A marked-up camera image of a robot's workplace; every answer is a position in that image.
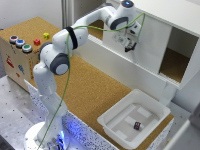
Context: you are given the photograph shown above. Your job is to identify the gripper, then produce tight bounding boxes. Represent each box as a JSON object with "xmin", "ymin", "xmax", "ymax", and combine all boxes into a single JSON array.
[{"xmin": 113, "ymin": 28, "xmax": 139, "ymax": 51}]

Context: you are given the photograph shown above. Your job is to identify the black door handle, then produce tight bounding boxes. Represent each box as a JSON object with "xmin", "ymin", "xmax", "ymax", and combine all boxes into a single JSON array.
[{"xmin": 125, "ymin": 41, "xmax": 138, "ymax": 54}]

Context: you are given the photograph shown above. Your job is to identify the white sliding door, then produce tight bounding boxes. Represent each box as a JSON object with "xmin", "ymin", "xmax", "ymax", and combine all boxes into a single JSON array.
[{"xmin": 101, "ymin": 12, "xmax": 173, "ymax": 75}]

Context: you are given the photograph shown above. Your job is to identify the white cabinet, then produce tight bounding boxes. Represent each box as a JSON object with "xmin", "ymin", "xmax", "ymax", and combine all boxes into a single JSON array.
[{"xmin": 71, "ymin": 0, "xmax": 200, "ymax": 108}]

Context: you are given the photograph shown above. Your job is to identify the white plastic box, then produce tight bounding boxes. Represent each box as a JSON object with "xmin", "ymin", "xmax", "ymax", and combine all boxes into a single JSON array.
[{"xmin": 96, "ymin": 88, "xmax": 172, "ymax": 150}]

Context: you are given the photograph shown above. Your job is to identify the yellow block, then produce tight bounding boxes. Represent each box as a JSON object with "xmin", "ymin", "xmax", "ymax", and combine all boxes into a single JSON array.
[{"xmin": 42, "ymin": 31, "xmax": 51, "ymax": 40}]

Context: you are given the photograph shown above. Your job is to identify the purple block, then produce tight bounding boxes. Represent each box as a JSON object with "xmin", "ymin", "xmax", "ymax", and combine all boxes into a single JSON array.
[{"xmin": 133, "ymin": 121, "xmax": 142, "ymax": 130}]

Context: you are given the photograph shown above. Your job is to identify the wooden drawer box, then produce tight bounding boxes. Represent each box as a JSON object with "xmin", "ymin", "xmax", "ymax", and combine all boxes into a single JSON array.
[{"xmin": 0, "ymin": 16, "xmax": 63, "ymax": 93}]

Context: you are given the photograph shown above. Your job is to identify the green button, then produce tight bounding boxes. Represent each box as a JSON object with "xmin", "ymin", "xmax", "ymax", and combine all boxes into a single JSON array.
[{"xmin": 21, "ymin": 43, "xmax": 33, "ymax": 54}]

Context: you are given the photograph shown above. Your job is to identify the blue button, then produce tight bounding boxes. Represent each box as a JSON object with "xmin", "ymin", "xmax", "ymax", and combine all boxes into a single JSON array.
[{"xmin": 15, "ymin": 38, "xmax": 26, "ymax": 49}]

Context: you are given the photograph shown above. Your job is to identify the red button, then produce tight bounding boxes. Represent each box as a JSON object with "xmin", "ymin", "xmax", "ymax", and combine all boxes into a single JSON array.
[{"xmin": 9, "ymin": 34, "xmax": 20, "ymax": 45}]

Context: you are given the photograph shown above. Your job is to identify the green cable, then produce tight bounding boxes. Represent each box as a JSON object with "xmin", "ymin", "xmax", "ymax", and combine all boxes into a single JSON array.
[{"xmin": 35, "ymin": 12, "xmax": 147, "ymax": 150}]

